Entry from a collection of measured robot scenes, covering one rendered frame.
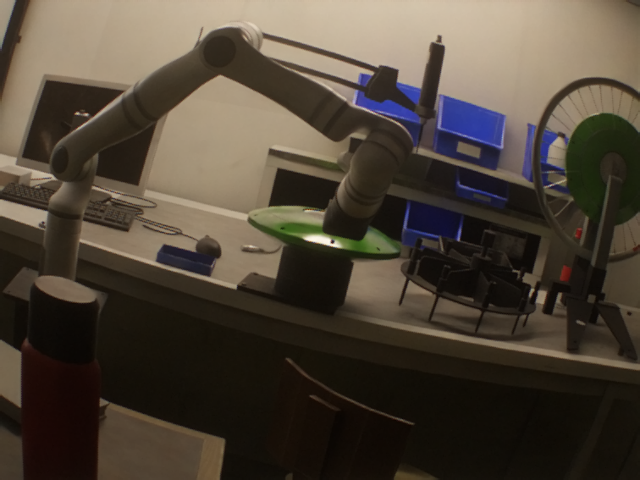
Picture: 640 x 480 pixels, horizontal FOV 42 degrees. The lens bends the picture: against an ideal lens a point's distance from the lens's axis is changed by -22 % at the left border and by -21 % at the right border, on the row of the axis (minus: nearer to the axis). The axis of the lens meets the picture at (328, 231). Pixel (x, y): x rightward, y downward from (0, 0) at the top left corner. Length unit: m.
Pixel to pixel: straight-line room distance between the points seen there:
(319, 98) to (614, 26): 1.71
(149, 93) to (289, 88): 0.27
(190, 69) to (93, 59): 1.46
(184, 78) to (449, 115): 1.40
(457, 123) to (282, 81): 1.43
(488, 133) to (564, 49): 0.44
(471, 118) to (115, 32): 1.20
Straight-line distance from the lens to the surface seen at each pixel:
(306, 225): 1.99
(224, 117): 3.01
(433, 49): 2.21
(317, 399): 1.62
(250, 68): 1.59
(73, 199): 1.85
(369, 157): 1.56
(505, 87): 2.99
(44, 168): 2.69
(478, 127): 2.96
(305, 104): 1.58
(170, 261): 2.13
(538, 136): 2.41
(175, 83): 1.69
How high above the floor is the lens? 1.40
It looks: 9 degrees down
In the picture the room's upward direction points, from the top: 13 degrees clockwise
